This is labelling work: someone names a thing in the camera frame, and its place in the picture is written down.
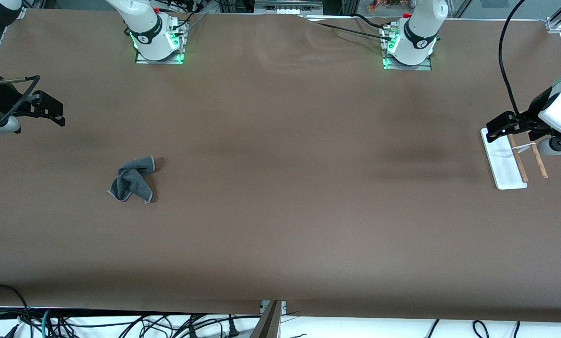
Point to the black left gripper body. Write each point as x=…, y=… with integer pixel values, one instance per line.
x=535, y=115

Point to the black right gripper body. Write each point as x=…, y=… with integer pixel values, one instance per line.
x=9, y=99

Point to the grey and pink towel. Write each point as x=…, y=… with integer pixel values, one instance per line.
x=132, y=178

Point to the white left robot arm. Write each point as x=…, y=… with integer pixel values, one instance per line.
x=419, y=33

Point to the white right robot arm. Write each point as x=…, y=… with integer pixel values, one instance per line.
x=145, y=26

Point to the white rack cross tie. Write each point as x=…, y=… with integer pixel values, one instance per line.
x=522, y=148

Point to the orange items behind table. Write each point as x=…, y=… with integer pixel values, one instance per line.
x=388, y=4

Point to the grey box with white plugs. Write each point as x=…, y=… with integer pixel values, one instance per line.
x=287, y=5

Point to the wooden table brace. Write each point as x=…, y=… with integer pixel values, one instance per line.
x=267, y=324

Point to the white rack base plate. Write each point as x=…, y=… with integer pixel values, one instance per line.
x=504, y=164

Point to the aluminium corner bracket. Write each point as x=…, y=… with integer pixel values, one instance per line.
x=553, y=26

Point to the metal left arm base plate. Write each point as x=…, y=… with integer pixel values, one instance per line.
x=407, y=67

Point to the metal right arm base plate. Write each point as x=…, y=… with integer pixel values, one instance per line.
x=161, y=60

